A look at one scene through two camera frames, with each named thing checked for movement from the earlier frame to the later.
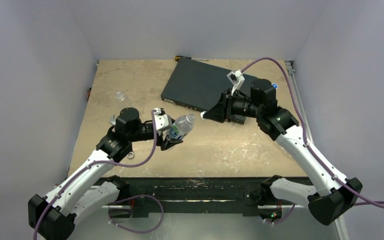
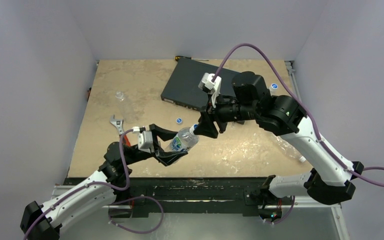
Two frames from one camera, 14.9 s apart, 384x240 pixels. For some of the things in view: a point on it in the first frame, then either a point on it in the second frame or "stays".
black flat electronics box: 197,86 stays
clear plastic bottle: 182,125 → 184,139
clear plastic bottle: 119,95 stays
